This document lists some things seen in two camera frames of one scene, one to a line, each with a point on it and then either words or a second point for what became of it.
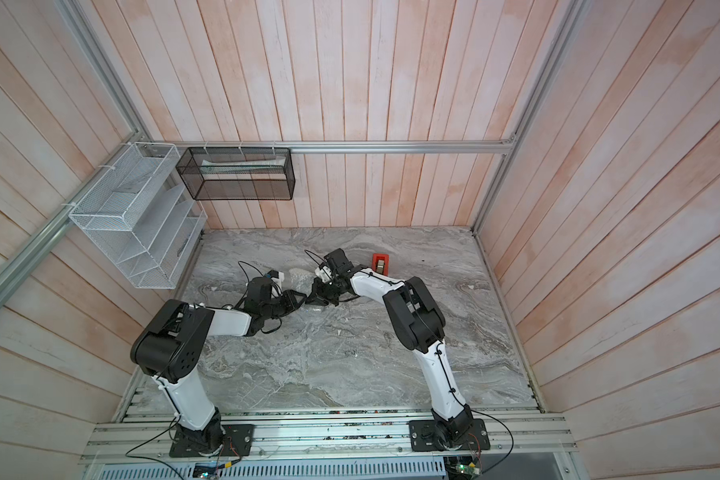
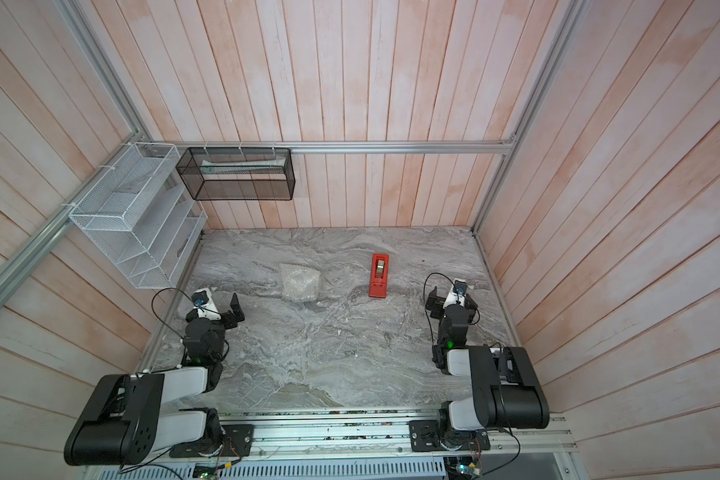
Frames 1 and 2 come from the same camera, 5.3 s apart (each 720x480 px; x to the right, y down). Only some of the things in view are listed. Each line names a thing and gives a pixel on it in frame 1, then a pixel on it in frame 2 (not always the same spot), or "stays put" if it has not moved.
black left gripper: [292, 301] -> [231, 321]
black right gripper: [317, 295] -> [438, 302]
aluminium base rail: [334, 435] stays put
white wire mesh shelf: [149, 222] stays put
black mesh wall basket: [238, 174] stays put
